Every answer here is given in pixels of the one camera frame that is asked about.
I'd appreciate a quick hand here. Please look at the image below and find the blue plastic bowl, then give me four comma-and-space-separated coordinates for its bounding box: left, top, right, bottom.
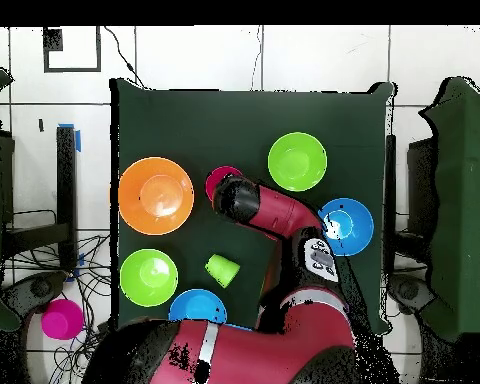
167, 288, 228, 324
317, 197, 375, 257

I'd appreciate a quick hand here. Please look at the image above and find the dark green tablecloth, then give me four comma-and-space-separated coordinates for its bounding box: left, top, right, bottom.
109, 77, 397, 336

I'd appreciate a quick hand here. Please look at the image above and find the grey square floor frame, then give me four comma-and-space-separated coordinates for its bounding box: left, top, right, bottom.
42, 26, 102, 74

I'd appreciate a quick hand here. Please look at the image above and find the small pink plastic bowl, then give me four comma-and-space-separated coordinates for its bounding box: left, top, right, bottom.
204, 165, 244, 203

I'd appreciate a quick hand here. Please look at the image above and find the grey pedestal leg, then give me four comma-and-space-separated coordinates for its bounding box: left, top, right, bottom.
1, 270, 67, 317
387, 273, 435, 317

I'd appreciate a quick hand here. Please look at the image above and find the pink plastic cup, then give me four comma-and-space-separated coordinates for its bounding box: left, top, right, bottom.
40, 298, 85, 341

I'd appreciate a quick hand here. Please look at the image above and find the green plastic bowl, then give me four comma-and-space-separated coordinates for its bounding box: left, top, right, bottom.
119, 248, 180, 308
267, 131, 328, 193

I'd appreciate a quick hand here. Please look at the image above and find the green plastic cup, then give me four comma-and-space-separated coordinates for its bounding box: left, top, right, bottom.
204, 253, 242, 290

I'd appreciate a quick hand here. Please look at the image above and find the thin black floor cable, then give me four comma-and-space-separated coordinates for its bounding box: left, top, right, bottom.
103, 26, 148, 90

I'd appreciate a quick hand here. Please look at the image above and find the large orange plastic bowl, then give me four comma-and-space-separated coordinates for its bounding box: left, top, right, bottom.
117, 156, 196, 236

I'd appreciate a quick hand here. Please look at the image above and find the black metal stand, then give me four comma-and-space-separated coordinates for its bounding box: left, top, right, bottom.
0, 125, 79, 273

